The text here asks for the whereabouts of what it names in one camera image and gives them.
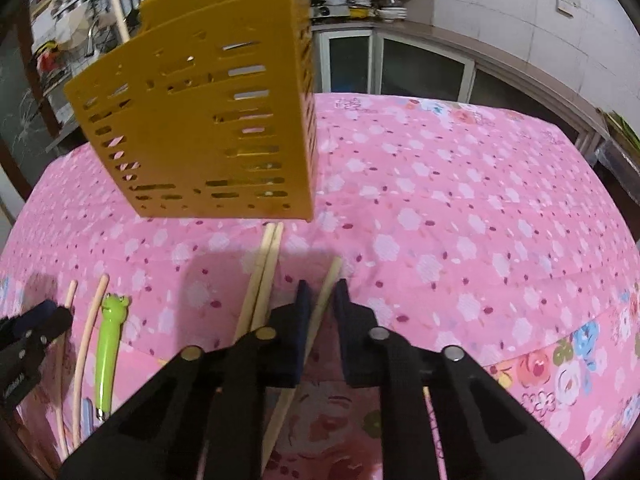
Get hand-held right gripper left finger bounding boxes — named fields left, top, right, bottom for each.
left=57, top=280, right=313, bottom=480

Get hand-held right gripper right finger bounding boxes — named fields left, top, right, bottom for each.
left=332, top=279, right=586, bottom=480

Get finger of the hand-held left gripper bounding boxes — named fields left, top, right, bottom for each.
left=0, top=300, right=74, bottom=357

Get pale pink chopstick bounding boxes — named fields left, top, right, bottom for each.
left=72, top=274, right=110, bottom=448
left=54, top=280, right=79, bottom=461

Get wooden chopstick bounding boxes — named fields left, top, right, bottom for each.
left=234, top=223, right=277, bottom=343
left=107, top=0, right=132, bottom=44
left=250, top=222, right=285, bottom=333
left=260, top=257, right=344, bottom=468

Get green frog-handled utensil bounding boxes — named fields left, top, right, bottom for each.
left=95, top=294, right=132, bottom=423

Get yellow slotted utensil holder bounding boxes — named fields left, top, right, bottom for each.
left=63, top=0, right=317, bottom=223

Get pink floral tablecloth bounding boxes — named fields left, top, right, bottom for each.
left=0, top=92, right=640, bottom=480

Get brown frosted glass door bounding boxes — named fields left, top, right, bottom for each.
left=0, top=10, right=66, bottom=211

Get red yellow hanging cloth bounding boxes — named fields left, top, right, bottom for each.
left=34, top=42, right=62, bottom=74

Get tiled counter cabinet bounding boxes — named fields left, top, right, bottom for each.
left=312, top=25, right=611, bottom=161

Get metal bowl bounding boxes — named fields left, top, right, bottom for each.
left=378, top=0, right=409, bottom=22

